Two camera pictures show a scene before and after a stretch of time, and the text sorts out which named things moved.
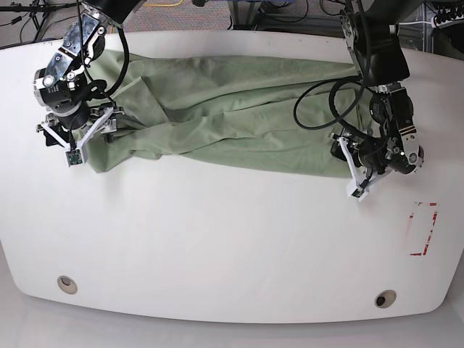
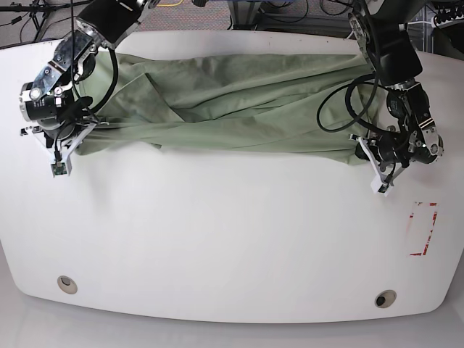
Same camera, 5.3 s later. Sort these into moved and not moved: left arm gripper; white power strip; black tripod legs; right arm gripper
Moved: left arm gripper; right arm gripper
Not moved: white power strip; black tripod legs
